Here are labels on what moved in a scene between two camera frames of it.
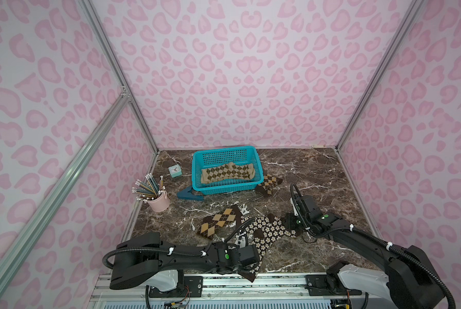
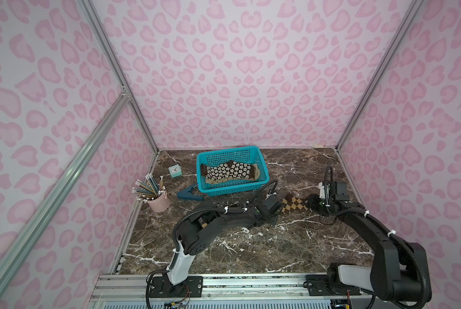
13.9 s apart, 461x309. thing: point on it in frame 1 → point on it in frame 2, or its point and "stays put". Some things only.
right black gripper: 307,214 → 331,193
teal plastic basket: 226,170 stays put
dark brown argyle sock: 270,183 → 291,203
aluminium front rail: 249,290 stays put
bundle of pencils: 149,192 stays put
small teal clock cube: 175,170 stays put
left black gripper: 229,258 → 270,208
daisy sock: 261,237 → 228,170
